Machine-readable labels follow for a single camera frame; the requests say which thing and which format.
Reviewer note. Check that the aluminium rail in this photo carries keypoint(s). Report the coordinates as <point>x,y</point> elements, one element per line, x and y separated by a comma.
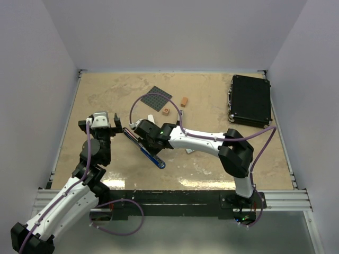
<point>276,200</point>

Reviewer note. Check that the black case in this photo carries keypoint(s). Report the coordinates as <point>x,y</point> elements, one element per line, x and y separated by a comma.
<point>249,101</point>

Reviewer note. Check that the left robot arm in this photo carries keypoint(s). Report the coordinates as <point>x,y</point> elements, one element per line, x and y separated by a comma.
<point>82,191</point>

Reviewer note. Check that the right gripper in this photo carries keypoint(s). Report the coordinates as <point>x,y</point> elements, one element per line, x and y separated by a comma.
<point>155,151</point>

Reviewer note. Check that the plain wooden block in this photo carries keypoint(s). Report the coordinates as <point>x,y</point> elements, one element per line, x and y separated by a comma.
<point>184,101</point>

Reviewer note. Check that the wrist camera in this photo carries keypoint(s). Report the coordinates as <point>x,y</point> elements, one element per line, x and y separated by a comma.
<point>99,120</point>
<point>133,125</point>

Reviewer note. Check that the wooden letter cube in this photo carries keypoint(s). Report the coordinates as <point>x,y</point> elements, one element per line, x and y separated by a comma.
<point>166,111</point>

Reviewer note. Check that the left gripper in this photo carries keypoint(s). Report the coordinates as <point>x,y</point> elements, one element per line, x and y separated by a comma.
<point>114,130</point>

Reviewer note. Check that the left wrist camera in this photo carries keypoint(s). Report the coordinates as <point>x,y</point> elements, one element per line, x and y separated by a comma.
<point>99,120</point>

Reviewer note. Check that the black base frame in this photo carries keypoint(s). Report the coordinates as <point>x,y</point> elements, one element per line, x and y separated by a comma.
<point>222,204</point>

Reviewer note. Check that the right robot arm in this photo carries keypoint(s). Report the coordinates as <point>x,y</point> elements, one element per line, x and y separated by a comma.
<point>234,152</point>

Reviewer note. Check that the grey studded baseplate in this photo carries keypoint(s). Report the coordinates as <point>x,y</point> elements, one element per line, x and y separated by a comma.
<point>157,98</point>

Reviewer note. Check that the white stapler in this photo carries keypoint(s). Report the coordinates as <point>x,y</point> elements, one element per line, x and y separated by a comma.
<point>151,118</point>

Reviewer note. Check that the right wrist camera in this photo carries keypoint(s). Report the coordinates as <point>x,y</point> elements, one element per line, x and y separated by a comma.
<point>133,125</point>

